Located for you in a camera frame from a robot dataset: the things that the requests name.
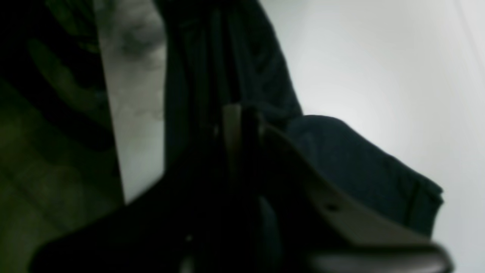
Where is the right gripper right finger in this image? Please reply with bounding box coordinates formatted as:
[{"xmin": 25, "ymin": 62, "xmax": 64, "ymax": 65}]
[{"xmin": 258, "ymin": 122, "xmax": 453, "ymax": 273}]

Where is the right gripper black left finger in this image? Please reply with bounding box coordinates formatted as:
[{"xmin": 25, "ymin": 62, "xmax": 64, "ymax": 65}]
[{"xmin": 30, "ymin": 104, "xmax": 241, "ymax": 273}]

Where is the black t-shirt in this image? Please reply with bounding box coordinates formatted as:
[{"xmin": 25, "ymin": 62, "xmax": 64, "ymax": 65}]
[{"xmin": 154, "ymin": 0, "xmax": 443, "ymax": 237}]

